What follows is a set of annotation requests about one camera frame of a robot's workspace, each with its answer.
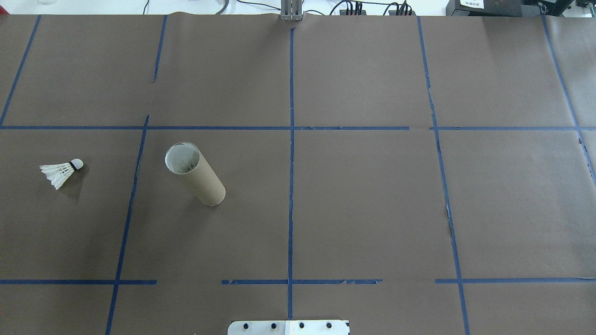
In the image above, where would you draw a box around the white metal base plate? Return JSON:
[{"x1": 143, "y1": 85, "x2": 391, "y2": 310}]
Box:
[
  {"x1": 286, "y1": 320, "x2": 351, "y2": 335},
  {"x1": 228, "y1": 321, "x2": 287, "y2": 335}
]

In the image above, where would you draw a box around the black device housing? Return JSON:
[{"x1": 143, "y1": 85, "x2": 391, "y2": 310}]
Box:
[{"x1": 521, "y1": 0, "x2": 576, "y2": 17}]

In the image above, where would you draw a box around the white feather shuttlecock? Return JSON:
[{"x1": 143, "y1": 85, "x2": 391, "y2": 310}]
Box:
[
  {"x1": 168, "y1": 145, "x2": 200, "y2": 173},
  {"x1": 40, "y1": 159, "x2": 84, "y2": 190}
]

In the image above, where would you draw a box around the brown cardboard tube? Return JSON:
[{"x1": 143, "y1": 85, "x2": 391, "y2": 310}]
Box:
[{"x1": 165, "y1": 142, "x2": 226, "y2": 207}]

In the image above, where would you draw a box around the black plug connector block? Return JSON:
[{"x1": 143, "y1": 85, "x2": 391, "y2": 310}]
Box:
[
  {"x1": 330, "y1": 1, "x2": 364, "y2": 16},
  {"x1": 384, "y1": 1, "x2": 415, "y2": 16}
]

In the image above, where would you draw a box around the black box with white label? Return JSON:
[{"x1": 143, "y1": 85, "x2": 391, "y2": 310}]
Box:
[{"x1": 446, "y1": 0, "x2": 528, "y2": 17}]

